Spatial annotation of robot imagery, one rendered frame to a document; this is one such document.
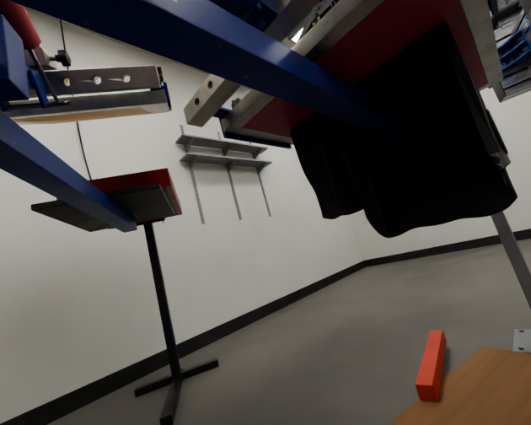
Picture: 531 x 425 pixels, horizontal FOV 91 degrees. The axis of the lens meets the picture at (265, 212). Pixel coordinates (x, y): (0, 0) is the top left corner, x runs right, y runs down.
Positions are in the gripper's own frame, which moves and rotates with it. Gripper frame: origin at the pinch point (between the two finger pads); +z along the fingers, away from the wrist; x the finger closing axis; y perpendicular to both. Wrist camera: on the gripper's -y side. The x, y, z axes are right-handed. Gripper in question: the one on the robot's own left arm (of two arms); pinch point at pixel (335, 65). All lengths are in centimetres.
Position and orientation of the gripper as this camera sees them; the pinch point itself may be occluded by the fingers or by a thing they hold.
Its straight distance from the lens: 79.9
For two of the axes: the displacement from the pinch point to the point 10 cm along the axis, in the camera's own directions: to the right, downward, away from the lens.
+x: 7.1, -0.7, 7.0
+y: 6.6, -3.0, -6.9
